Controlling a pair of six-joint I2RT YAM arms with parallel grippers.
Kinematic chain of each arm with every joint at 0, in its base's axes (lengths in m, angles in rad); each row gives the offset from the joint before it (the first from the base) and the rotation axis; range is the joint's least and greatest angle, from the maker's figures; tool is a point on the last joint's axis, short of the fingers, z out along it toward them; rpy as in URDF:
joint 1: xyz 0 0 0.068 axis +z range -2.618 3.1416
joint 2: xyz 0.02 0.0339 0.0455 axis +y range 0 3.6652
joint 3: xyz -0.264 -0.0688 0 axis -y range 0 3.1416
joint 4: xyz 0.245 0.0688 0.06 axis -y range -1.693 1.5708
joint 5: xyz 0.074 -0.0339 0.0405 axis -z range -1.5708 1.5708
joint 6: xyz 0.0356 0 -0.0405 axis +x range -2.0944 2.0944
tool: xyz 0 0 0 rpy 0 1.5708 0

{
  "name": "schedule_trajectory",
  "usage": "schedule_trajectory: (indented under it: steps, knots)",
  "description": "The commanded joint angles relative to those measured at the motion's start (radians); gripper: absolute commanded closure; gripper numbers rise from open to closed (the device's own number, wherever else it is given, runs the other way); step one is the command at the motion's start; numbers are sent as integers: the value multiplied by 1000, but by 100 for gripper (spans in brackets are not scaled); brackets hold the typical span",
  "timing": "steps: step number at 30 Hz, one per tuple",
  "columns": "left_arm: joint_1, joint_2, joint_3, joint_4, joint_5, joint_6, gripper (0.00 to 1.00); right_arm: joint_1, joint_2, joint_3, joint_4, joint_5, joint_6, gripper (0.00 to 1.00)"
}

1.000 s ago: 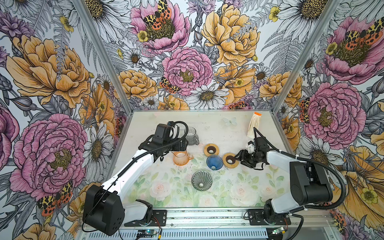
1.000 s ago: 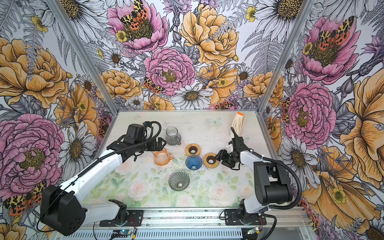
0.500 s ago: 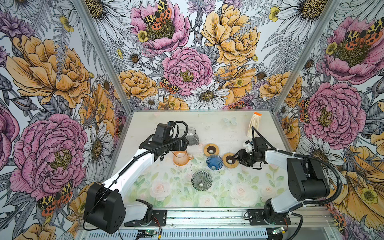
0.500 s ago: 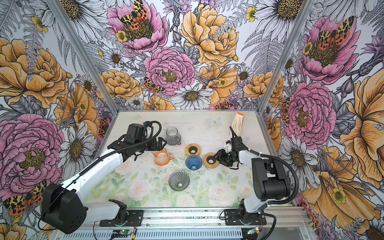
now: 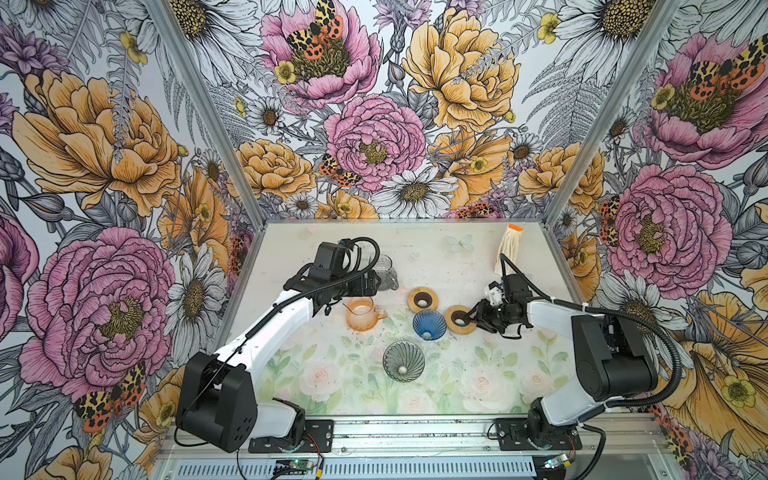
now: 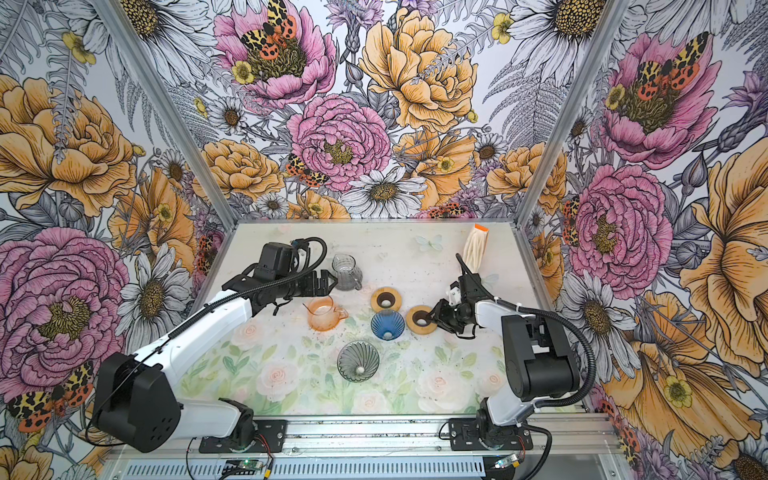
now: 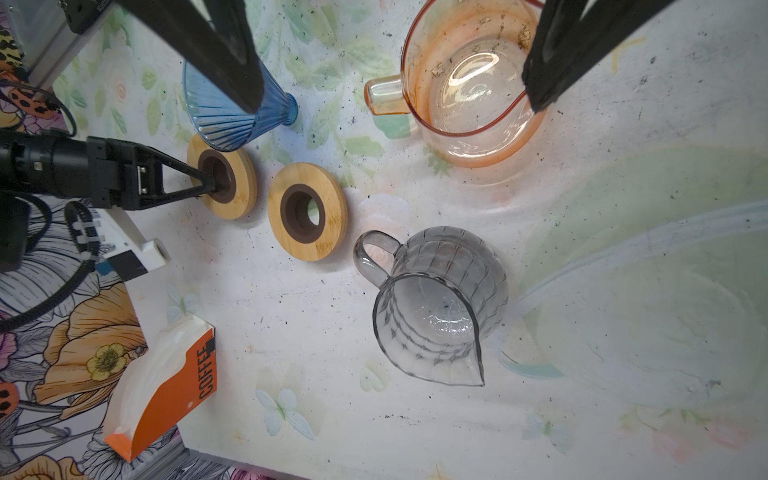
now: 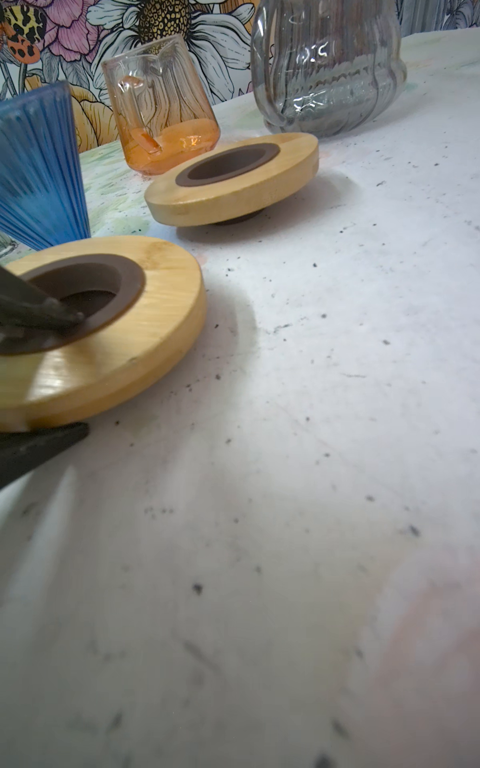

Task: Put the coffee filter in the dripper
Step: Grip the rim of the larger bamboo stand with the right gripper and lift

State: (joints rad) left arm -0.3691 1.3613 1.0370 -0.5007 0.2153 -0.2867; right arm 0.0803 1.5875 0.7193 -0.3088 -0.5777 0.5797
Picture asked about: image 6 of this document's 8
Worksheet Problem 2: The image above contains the orange glass pitcher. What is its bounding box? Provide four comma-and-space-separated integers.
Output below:
303, 296, 349, 332

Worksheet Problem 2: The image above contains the white coffee filter stack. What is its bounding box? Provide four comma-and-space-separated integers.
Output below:
461, 224, 489, 273

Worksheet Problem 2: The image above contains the grey glass dripper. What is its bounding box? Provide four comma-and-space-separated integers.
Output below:
337, 341, 380, 383

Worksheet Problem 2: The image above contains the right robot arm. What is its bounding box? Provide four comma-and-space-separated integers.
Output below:
427, 281, 582, 451

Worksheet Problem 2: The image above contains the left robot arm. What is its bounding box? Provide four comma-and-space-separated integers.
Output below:
88, 270, 338, 453

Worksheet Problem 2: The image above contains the blue glass dripper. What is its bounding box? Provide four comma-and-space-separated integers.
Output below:
370, 310, 406, 341

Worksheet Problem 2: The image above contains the clear grey glass pitcher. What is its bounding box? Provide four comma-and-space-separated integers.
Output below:
332, 254, 363, 291

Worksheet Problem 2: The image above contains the green circuit board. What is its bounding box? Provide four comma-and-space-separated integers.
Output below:
221, 459, 266, 478

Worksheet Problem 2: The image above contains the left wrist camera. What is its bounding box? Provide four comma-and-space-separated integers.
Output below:
254, 242, 297, 282

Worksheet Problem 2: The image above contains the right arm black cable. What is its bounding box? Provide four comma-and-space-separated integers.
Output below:
454, 253, 598, 409

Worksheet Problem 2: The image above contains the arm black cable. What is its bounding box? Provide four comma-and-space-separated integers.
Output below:
83, 236, 329, 445
454, 253, 598, 409

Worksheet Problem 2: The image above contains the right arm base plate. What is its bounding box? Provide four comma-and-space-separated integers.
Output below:
447, 417, 533, 451

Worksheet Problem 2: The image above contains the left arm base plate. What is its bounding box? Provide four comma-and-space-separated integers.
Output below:
198, 419, 288, 454

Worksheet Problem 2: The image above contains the white vented cable duct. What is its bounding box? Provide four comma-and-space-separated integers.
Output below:
115, 457, 486, 479

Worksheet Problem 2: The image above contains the aluminium mounting rail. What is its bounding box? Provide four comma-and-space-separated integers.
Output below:
113, 413, 622, 463

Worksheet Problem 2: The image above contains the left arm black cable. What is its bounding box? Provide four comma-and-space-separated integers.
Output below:
83, 236, 329, 445

